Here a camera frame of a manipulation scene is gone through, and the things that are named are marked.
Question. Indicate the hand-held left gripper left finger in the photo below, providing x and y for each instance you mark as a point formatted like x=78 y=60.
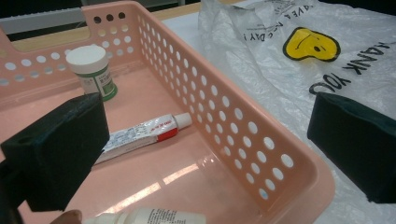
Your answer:
x=59 y=149

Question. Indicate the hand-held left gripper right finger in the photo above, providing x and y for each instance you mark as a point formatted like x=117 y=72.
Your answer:
x=358 y=146

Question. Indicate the pink perforated plastic basket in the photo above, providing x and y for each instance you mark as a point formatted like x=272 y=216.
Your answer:
x=140 y=174

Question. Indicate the clear plastic bag yellow smiley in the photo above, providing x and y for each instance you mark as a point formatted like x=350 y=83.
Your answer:
x=280 y=81

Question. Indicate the small white spray bottle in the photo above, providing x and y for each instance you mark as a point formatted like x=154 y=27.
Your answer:
x=162 y=216

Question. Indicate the white red ointment tube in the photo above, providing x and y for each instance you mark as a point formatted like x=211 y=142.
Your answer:
x=146 y=132

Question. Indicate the white green-label medicine jar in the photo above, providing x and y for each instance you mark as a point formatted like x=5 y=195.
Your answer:
x=90 y=62

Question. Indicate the white table mat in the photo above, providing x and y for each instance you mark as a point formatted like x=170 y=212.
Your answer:
x=183 y=31

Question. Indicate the wooden table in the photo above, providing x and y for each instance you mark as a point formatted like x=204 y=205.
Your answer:
x=174 y=12

